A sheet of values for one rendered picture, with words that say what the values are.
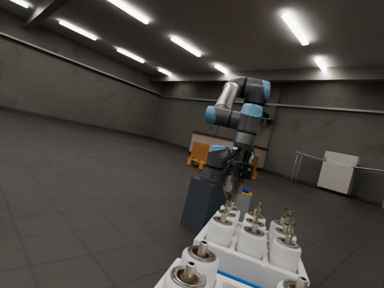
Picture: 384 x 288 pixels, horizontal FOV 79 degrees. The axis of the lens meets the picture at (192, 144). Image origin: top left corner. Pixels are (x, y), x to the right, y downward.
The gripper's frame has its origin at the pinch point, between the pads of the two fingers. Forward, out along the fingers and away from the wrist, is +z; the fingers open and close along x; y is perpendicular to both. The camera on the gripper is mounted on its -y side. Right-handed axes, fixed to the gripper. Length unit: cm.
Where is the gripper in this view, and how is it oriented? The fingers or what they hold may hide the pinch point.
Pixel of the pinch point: (228, 195)
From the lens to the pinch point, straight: 92.5
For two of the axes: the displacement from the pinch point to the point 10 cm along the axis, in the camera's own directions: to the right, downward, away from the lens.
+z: -2.3, 9.7, 0.2
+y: 2.5, 0.8, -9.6
